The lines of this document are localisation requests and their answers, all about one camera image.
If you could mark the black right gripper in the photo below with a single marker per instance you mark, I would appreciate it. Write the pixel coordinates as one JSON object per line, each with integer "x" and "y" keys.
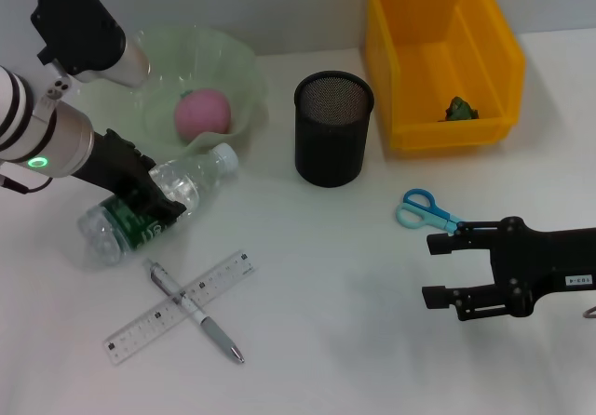
{"x": 545, "y": 261}

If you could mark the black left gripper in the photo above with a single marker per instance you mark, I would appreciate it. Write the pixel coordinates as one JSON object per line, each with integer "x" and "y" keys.
{"x": 118, "y": 164}

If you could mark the clear water bottle green label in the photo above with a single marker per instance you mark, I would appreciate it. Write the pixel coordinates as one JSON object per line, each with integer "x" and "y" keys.
{"x": 139, "y": 233}

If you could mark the blue child scissors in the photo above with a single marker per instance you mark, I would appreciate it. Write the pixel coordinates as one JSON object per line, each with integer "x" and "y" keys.
{"x": 442, "y": 219}

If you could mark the pink toy peach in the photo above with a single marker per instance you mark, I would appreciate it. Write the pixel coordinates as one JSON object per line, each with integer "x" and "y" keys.
{"x": 202, "y": 115}

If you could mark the green plastic wrapper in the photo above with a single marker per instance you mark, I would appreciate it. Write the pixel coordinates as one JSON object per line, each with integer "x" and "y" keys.
{"x": 458, "y": 110}

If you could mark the clear plastic ruler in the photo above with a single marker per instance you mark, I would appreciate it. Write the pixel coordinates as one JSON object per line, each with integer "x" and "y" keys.
{"x": 223, "y": 273}

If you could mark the grey and white pen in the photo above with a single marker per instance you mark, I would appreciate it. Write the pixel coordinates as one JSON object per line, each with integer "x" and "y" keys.
{"x": 214, "y": 333}

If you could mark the translucent green plastic fruit bowl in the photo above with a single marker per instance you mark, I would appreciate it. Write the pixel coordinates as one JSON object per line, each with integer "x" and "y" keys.
{"x": 223, "y": 61}

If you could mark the black mesh pen holder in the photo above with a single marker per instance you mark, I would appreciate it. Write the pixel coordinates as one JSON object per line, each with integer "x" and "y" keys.
{"x": 333, "y": 150}

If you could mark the yellow plastic bin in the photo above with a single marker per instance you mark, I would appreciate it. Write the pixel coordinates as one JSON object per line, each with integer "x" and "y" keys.
{"x": 442, "y": 61}

